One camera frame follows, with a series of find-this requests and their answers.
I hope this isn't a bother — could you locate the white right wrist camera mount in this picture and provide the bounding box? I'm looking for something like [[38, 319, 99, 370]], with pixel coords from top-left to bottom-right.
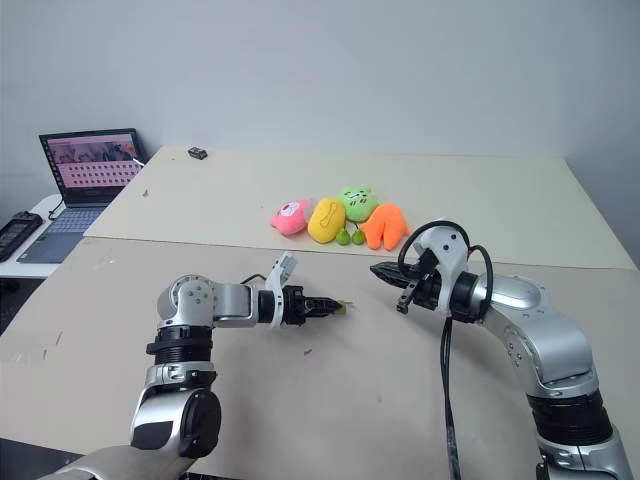
[[412, 219, 472, 302]]

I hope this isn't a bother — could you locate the yellow plush toy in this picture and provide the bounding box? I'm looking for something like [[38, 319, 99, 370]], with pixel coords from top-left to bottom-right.
[[306, 197, 347, 245]]

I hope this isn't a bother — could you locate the white side table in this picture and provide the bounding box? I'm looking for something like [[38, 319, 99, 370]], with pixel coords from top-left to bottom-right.
[[0, 192, 64, 279]]

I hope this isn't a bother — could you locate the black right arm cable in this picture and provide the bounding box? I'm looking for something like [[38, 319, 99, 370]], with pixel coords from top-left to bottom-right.
[[398, 218, 496, 480]]

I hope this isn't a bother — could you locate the pink plush toy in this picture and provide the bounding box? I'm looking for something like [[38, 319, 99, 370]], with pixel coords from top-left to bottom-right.
[[270, 198, 315, 236]]

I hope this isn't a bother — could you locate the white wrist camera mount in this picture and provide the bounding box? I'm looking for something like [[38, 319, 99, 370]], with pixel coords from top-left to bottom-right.
[[263, 251, 300, 329], [412, 219, 472, 302]]

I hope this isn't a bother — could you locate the orange plush toy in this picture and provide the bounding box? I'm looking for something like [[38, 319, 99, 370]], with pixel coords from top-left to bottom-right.
[[360, 202, 413, 251]]

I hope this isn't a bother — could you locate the black handheld device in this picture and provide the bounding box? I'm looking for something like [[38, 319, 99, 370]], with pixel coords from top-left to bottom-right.
[[0, 210, 44, 262]]

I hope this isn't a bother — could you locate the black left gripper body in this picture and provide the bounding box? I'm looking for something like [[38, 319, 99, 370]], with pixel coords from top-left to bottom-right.
[[281, 285, 309, 328]]

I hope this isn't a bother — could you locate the open grey laptop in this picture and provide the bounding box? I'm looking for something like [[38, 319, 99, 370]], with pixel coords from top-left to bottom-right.
[[17, 127, 149, 265]]

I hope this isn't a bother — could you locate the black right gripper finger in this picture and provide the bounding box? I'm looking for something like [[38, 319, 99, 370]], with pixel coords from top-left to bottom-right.
[[369, 260, 419, 278], [371, 272, 417, 289]]

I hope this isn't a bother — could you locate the green plush toy with face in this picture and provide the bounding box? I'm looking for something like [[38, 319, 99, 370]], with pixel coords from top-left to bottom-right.
[[338, 185, 377, 224]]

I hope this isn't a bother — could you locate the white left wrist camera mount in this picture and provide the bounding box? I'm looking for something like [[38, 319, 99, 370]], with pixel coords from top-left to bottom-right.
[[263, 251, 300, 329]]

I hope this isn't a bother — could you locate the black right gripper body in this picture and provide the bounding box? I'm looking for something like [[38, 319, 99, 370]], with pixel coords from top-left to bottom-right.
[[394, 249, 444, 316]]

